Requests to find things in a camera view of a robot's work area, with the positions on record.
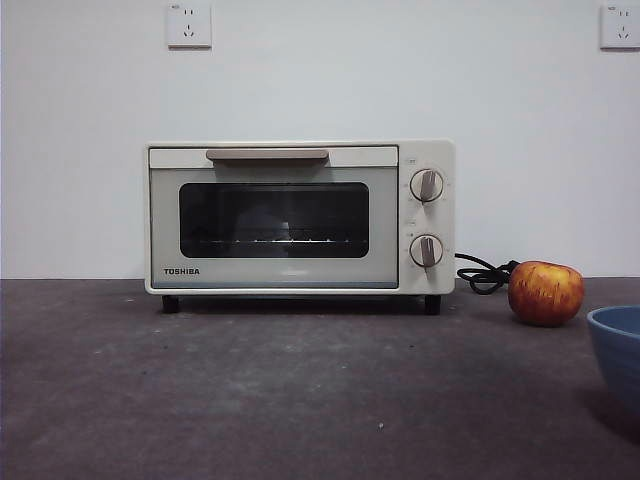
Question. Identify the red yellow apple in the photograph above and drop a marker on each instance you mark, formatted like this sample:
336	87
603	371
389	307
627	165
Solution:
545	295

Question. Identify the blue bowl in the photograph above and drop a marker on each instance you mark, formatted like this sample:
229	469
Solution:
617	350

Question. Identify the cream oven knob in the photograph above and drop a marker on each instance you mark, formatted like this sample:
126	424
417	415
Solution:
426	186
426	251

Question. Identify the cream toaster oven housing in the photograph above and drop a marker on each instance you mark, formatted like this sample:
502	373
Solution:
449	220

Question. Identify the white wall socket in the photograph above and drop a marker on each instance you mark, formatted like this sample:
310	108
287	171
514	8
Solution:
189	26
621	27

